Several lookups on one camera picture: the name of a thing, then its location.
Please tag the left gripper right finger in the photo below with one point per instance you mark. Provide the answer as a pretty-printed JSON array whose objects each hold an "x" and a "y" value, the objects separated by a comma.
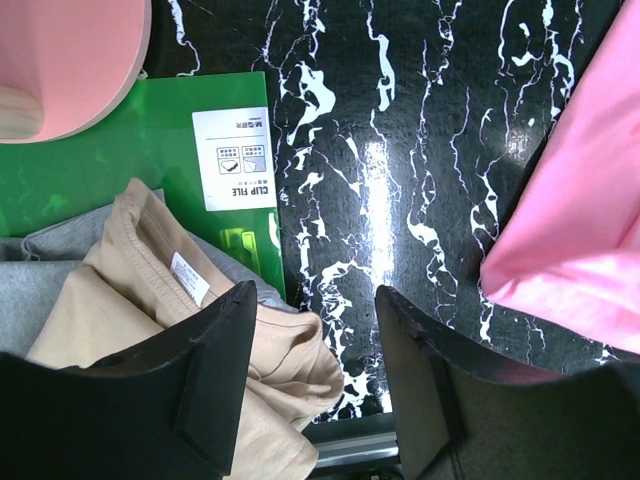
[{"x": 463, "y": 411}]

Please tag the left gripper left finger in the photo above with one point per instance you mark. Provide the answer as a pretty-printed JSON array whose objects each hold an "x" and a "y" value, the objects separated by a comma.
[{"x": 165, "y": 408}]

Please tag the pink t shirt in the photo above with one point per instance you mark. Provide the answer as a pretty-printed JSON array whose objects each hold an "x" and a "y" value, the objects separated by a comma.
[{"x": 570, "y": 251}]

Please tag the beige folded t shirt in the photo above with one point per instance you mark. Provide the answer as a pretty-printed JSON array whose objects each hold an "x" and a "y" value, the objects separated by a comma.
[{"x": 292, "y": 378}]

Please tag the green folded t shirt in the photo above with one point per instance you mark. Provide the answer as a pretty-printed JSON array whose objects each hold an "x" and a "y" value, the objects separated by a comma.
[{"x": 204, "y": 141}]

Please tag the pink three-tier shelf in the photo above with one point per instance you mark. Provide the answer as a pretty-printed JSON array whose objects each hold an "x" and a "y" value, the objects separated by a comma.
[{"x": 66, "y": 65}]

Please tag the aluminium frame rail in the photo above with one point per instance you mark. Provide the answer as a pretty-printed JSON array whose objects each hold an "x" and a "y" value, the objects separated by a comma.
[{"x": 356, "y": 450}]

